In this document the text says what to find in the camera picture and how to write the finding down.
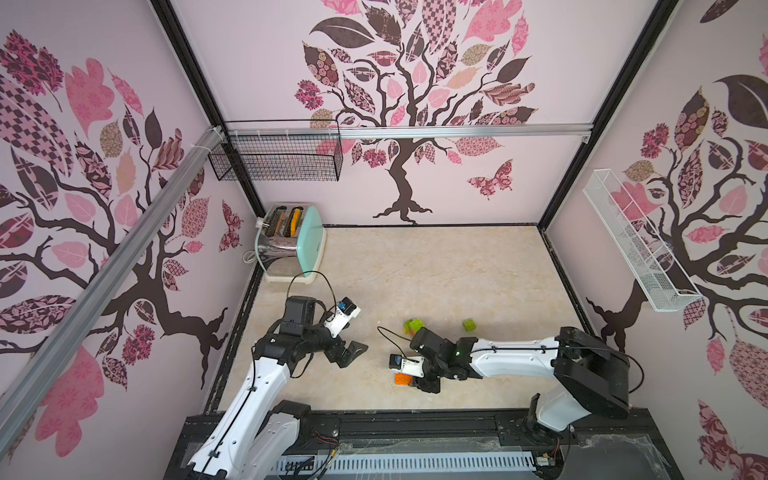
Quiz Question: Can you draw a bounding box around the long green lego brick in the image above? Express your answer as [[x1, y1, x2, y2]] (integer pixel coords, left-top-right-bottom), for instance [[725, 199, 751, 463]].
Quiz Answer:
[[403, 318, 424, 336]]

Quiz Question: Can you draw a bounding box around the orange long lego brick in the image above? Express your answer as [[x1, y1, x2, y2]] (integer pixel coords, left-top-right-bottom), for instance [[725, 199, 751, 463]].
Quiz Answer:
[[394, 373, 414, 386]]

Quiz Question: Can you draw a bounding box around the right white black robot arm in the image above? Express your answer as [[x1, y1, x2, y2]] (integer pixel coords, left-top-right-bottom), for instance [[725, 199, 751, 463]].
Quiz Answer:
[[389, 327, 630, 433]]

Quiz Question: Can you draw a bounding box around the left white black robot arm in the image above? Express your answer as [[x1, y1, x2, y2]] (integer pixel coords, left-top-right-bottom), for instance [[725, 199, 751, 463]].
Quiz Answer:
[[181, 296, 368, 479]]

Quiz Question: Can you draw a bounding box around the mint green toaster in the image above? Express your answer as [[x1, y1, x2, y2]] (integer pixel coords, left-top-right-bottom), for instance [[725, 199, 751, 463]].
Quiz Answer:
[[255, 203, 327, 284]]

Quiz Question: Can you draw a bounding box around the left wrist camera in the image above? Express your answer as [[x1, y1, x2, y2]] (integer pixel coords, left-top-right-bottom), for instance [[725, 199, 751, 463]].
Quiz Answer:
[[323, 297, 361, 338]]

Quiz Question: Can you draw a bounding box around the white slotted cable duct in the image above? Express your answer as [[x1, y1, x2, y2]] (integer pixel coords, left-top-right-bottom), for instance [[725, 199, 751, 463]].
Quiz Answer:
[[269, 451, 538, 478]]

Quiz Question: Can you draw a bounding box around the black wire basket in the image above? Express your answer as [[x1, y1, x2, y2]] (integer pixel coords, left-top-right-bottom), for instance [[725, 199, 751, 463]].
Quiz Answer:
[[208, 118, 343, 182]]

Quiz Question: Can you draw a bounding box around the aluminium frame bar back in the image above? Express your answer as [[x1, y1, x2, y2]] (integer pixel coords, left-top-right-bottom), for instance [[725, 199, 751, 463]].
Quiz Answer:
[[228, 122, 593, 140]]

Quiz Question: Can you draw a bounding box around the aluminium frame bar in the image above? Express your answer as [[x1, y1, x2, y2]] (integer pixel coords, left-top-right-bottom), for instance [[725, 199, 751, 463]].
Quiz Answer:
[[228, 122, 593, 140], [1, 126, 224, 455]]

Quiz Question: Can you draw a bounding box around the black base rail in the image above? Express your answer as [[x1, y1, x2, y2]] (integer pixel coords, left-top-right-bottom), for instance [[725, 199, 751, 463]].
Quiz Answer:
[[164, 407, 682, 480]]

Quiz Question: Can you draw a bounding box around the white wire shelf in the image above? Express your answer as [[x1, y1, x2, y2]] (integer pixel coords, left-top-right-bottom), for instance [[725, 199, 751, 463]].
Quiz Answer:
[[583, 169, 703, 313]]

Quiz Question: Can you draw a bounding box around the aluminium frame bar left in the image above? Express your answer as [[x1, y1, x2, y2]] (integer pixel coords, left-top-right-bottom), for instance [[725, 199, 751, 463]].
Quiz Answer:
[[1, 126, 224, 455]]

